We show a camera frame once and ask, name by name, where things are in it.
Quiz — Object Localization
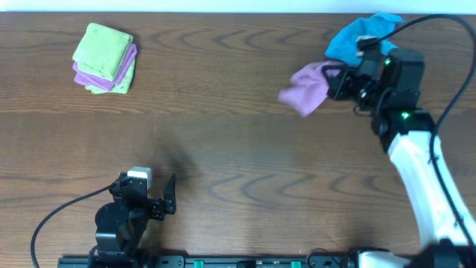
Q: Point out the purple microfiber cloth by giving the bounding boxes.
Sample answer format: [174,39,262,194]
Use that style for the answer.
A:
[277,61,341,117]

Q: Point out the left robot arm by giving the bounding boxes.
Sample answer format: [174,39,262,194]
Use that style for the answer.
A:
[87,167,176,268]

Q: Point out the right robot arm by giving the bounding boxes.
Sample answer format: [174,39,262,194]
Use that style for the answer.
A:
[322,36,475,267]

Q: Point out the crumpled blue cloth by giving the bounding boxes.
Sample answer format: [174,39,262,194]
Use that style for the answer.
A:
[325,13,405,66]

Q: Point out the bottom green folded cloth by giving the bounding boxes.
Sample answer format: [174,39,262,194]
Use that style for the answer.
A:
[85,60,135,95]

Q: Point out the green folded cloth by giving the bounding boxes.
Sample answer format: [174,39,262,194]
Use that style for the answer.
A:
[72,23,133,81]
[85,60,135,95]

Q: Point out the purple folded cloth in stack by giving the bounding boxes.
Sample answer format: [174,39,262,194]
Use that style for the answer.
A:
[73,43,138,93]

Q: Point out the top green folded cloth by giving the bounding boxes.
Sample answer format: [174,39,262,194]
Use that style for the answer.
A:
[72,23,133,81]

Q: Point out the left black cable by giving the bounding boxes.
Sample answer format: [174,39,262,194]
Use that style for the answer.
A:
[30,183,117,268]

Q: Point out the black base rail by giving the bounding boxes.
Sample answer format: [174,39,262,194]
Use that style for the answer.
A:
[57,255,358,268]

